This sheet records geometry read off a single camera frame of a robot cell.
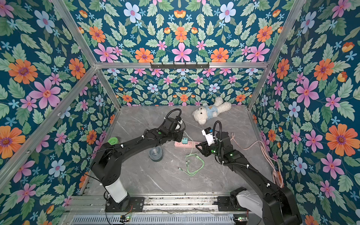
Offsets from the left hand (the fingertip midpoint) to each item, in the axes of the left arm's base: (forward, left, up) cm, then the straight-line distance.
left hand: (184, 133), depth 88 cm
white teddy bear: (+19, -14, -5) cm, 24 cm away
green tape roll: (+3, +49, -8) cm, 50 cm away
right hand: (-9, -9, +3) cm, 13 cm away
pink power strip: (-2, -3, -11) cm, 12 cm away
